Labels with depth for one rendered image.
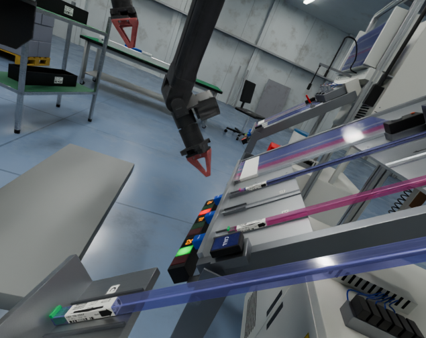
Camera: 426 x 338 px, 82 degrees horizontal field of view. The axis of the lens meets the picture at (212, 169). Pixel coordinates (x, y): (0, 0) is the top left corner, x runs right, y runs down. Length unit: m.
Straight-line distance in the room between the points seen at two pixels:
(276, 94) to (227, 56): 2.47
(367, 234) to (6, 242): 0.62
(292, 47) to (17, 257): 10.93
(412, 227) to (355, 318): 0.35
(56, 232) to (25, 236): 0.05
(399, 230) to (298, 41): 10.90
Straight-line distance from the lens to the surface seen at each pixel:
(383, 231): 0.42
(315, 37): 11.48
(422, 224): 0.44
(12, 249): 0.61
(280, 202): 0.58
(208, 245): 0.49
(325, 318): 0.72
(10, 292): 0.54
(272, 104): 10.73
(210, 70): 10.48
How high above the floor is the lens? 1.02
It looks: 20 degrees down
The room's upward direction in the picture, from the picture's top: 23 degrees clockwise
